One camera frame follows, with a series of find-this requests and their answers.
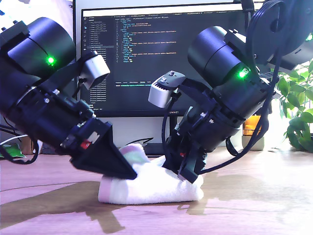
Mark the black over-ear headphones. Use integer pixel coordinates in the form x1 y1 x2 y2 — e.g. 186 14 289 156
241 0 256 35

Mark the pastel white terry tea towel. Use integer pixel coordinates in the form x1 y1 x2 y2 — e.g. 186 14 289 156
97 143 204 205

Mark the black Huawei computer monitor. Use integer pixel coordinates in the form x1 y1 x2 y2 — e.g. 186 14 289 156
79 2 272 155

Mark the green leafy houseplant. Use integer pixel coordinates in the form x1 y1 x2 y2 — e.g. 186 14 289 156
276 61 313 152

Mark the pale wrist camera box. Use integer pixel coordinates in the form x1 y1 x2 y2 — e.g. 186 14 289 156
48 52 111 91
148 70 203 108

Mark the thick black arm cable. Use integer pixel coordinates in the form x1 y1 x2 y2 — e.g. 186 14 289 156
0 139 40 165
202 0 284 173

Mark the amber glass jar grey base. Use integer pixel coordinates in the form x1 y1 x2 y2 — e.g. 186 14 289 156
242 115 266 150

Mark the green plastic packet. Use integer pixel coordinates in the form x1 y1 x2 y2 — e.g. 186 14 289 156
0 143 26 159

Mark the white cable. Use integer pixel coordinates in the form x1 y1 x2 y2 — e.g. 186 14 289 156
0 134 29 147

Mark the brown cardboard box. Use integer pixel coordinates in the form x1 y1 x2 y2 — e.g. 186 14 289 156
21 136 35 155

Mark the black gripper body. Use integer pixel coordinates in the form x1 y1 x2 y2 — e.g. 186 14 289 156
171 109 242 173
7 85 108 157

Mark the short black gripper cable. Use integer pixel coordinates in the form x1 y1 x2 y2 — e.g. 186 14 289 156
73 77 87 98

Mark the thin black wall cable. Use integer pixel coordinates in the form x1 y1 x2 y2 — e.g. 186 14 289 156
0 117 18 135

